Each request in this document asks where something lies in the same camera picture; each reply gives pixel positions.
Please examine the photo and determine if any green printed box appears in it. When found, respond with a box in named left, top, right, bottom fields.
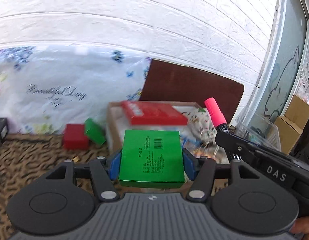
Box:
left=118, top=129, right=186, bottom=189

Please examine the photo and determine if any upright green box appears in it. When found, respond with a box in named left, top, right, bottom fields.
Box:
left=84, top=118, right=106, bottom=145

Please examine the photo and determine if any black box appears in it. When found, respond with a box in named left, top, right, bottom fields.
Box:
left=0, top=118, right=9, bottom=147

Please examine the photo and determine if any cardboard storage box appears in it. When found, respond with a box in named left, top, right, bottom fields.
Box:
left=106, top=102, right=229, bottom=164

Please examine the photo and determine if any small dark red box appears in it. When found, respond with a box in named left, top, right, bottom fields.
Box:
left=63, top=124, right=89, bottom=150

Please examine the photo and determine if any person's right hand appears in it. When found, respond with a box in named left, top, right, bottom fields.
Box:
left=290, top=217, right=309, bottom=239

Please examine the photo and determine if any letter-patterned brown tablecloth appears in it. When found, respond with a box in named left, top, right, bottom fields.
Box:
left=0, top=132, right=230, bottom=240

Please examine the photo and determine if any pink bottle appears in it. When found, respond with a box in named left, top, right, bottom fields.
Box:
left=205, top=98, right=227, bottom=127

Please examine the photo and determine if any white Beautiful Day plastic bag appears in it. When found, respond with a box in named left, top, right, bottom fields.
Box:
left=0, top=45, right=151, bottom=134

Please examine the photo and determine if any small cardboard carton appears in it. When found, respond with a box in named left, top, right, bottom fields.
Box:
left=274, top=95, right=309, bottom=155

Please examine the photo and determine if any clear plastic container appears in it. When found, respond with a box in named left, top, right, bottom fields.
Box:
left=235, top=108, right=282, bottom=152

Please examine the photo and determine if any dark brown board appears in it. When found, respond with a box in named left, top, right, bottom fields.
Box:
left=140, top=60, right=244, bottom=122

